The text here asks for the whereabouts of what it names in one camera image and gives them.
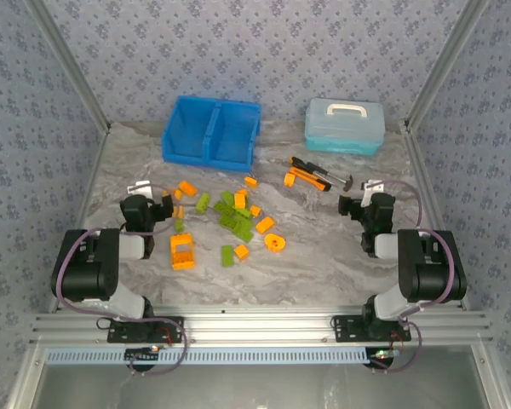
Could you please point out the small orange lego brick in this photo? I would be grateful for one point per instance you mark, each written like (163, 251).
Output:
(289, 179)
(242, 192)
(177, 194)
(255, 210)

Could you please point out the black controller board with LED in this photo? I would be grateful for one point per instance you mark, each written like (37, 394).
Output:
(140, 354)
(383, 355)

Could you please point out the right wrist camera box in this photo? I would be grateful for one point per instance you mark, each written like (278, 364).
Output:
(374, 186)

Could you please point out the aluminium frame post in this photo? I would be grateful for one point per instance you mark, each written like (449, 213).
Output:
(68, 64)
(449, 64)

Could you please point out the thin green lego plate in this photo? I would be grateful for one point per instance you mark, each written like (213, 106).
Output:
(179, 225)

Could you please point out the small black hammer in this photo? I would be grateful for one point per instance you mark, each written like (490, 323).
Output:
(348, 182)

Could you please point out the aluminium side rail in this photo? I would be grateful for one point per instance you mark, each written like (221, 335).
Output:
(430, 200)
(89, 204)

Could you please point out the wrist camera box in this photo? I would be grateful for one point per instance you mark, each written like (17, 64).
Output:
(138, 187)
(374, 186)

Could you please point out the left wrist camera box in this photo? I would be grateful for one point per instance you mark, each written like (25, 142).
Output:
(138, 187)

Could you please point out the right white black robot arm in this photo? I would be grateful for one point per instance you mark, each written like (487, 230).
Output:
(430, 272)

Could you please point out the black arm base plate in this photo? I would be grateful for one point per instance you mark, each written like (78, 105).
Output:
(345, 330)
(170, 330)

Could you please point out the thin orange lego piece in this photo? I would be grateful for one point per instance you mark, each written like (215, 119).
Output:
(180, 211)

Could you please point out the rounded orange lego piece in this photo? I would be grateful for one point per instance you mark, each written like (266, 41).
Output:
(277, 245)

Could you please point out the blue plastic bin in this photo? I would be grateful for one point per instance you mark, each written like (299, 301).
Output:
(187, 132)
(234, 136)

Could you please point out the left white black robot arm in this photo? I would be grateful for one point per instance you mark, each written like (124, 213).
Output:
(85, 272)

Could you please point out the aluminium front beam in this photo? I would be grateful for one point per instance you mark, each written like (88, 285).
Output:
(255, 324)

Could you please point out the orange lego window frame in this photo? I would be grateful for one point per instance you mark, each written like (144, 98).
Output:
(175, 252)

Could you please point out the orange utility knife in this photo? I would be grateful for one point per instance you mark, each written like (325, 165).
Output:
(311, 179)

